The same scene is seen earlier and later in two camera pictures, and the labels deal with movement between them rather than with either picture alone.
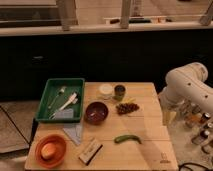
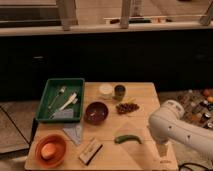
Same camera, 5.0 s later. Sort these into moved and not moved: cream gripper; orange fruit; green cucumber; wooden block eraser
Moved: cream gripper
Not moved: wooden block eraser; orange fruit; green cucumber
